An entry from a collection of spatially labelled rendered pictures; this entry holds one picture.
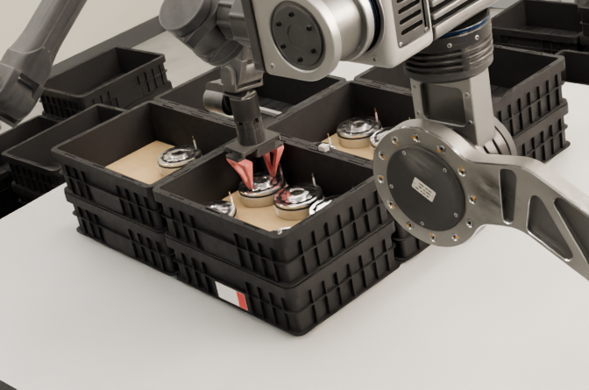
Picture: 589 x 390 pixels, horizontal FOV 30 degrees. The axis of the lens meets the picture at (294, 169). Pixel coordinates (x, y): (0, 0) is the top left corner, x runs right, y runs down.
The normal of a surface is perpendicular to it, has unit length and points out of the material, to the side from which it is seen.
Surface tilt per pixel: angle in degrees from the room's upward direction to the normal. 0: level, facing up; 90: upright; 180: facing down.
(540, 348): 0
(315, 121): 90
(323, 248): 90
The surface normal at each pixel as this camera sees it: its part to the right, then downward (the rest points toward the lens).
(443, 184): -0.67, 0.44
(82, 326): -0.18, -0.88
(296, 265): 0.68, 0.22
